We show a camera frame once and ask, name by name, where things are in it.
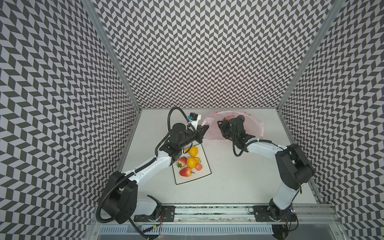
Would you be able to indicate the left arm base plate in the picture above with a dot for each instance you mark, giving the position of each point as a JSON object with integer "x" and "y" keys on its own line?
{"x": 163, "y": 213}

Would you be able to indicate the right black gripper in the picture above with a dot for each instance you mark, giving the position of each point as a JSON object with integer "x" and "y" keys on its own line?
{"x": 226, "y": 126}

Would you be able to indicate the small pink fake peach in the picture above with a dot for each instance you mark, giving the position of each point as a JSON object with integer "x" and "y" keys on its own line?
{"x": 198, "y": 167}

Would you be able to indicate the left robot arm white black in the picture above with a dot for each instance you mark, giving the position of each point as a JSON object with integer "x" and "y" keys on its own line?
{"x": 120, "y": 199}

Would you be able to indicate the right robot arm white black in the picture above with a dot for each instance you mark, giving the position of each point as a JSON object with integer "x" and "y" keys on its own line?
{"x": 295, "y": 169}

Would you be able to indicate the aluminium rail front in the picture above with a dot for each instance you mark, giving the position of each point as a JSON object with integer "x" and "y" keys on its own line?
{"x": 310, "y": 214}

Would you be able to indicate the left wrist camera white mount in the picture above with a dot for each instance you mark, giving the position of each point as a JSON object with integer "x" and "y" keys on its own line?
{"x": 194, "y": 119}

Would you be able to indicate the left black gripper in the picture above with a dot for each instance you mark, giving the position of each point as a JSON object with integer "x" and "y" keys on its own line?
{"x": 200, "y": 132}

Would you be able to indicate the yellow fake pear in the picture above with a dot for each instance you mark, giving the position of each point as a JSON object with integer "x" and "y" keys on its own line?
{"x": 192, "y": 162}

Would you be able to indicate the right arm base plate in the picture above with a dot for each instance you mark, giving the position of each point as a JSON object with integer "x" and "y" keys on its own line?
{"x": 274, "y": 214}

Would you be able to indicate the red yellow fake apple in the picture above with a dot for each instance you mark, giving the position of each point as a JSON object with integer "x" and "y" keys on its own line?
{"x": 186, "y": 172}

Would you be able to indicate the orange yellow fake mango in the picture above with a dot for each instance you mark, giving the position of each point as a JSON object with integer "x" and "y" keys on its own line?
{"x": 193, "y": 151}

